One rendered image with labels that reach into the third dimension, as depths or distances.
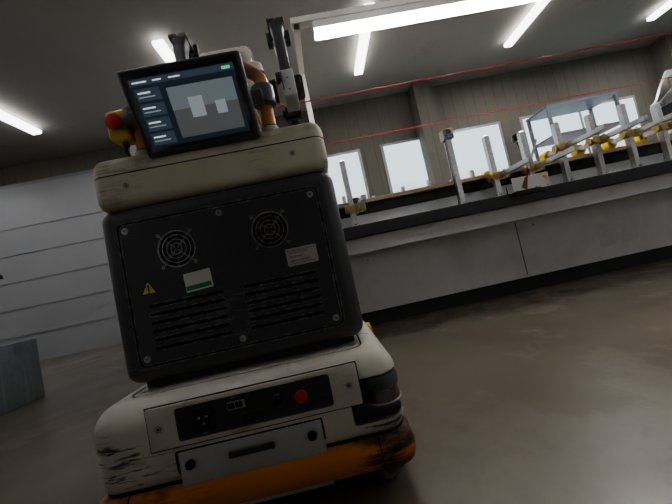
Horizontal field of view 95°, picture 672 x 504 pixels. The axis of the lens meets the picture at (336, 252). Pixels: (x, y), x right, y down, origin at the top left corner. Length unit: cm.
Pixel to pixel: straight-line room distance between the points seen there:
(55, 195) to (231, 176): 648
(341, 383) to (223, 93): 65
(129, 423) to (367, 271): 176
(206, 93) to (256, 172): 19
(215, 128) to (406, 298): 183
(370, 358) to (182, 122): 64
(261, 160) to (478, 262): 199
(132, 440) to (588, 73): 818
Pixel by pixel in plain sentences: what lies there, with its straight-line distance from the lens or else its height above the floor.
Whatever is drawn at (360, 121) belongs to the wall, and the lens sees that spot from 607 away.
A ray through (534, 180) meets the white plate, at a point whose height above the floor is 76.
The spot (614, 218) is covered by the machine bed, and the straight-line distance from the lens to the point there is 313.
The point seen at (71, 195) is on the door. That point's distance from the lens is 701.
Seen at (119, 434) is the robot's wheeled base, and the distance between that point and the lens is 79.
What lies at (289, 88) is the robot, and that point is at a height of 114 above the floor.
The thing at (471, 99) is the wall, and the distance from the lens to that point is 680.
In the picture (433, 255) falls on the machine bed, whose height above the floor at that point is 40.
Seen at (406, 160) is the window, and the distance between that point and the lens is 591.
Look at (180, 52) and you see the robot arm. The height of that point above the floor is 150.
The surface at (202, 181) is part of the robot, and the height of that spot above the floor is 71.
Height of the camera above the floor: 45
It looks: 3 degrees up
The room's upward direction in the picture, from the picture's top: 12 degrees counter-clockwise
